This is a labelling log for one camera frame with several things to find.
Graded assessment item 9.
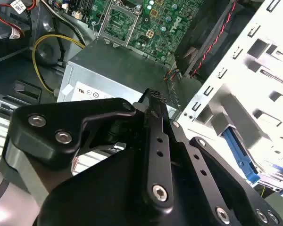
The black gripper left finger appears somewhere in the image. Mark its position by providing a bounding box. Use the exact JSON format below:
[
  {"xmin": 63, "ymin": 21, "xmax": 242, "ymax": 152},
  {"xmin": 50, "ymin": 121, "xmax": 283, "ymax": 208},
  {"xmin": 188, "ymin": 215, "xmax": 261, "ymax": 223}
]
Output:
[{"xmin": 0, "ymin": 88, "xmax": 175, "ymax": 213}]

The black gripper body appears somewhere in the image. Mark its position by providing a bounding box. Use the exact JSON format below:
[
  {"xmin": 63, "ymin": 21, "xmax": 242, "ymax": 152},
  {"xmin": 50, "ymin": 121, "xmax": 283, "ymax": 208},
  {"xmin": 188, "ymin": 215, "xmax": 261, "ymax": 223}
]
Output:
[{"xmin": 37, "ymin": 145, "xmax": 218, "ymax": 226}]

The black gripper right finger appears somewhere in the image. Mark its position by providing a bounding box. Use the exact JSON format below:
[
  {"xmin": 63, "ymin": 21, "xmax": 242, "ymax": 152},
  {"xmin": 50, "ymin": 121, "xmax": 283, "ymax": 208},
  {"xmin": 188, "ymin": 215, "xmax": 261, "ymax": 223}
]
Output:
[{"xmin": 166, "ymin": 104, "xmax": 283, "ymax": 226}]

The hard disk with blue carrier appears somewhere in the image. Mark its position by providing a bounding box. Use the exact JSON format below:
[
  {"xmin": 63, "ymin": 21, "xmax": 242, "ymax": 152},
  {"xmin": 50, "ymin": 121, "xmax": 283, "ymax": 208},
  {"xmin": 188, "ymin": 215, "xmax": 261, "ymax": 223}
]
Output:
[{"xmin": 220, "ymin": 126, "xmax": 283, "ymax": 186}]

